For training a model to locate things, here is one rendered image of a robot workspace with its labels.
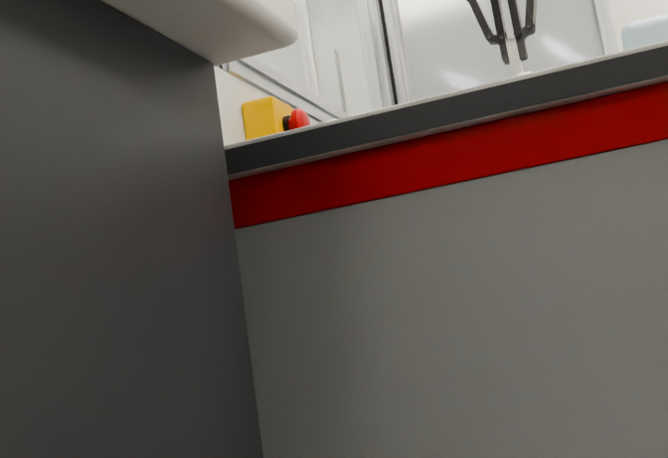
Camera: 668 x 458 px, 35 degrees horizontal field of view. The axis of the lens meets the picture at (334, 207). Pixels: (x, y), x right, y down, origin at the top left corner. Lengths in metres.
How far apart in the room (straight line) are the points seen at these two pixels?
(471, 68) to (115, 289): 2.86
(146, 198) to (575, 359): 0.36
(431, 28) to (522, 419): 2.75
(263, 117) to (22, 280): 0.79
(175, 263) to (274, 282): 0.22
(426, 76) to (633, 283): 2.69
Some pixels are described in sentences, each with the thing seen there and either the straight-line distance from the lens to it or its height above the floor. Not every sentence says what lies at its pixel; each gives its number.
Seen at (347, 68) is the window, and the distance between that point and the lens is 1.90.
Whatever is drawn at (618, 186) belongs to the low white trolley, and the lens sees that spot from 0.86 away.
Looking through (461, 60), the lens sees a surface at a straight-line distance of 3.47.
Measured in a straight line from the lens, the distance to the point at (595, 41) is 3.37.
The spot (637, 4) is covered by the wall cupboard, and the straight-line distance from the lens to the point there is 5.09.
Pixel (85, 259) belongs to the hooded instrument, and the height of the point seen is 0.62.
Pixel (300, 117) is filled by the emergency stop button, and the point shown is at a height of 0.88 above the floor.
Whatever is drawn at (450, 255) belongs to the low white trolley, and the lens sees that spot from 0.88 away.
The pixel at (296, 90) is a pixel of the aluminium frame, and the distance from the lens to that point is 1.56.
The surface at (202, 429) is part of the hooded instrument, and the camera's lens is 0.72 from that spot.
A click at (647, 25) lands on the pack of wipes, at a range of 0.95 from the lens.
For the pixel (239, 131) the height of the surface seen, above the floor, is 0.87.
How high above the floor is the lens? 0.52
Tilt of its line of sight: 10 degrees up
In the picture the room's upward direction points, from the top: 8 degrees counter-clockwise
